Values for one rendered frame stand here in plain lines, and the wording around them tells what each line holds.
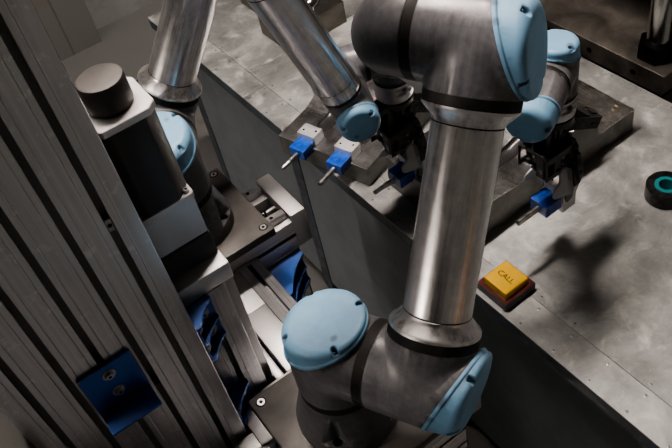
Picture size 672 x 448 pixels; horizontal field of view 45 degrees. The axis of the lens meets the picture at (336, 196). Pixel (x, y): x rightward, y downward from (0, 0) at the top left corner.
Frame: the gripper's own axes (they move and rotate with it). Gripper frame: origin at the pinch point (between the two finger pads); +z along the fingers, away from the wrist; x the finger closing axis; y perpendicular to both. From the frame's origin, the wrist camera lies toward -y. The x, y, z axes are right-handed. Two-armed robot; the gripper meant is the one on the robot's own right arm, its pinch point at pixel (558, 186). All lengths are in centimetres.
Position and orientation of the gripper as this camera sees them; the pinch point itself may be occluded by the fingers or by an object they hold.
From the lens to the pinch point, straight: 159.5
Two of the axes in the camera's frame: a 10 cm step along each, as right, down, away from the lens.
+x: 5.9, 5.1, -6.3
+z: 1.6, 6.9, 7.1
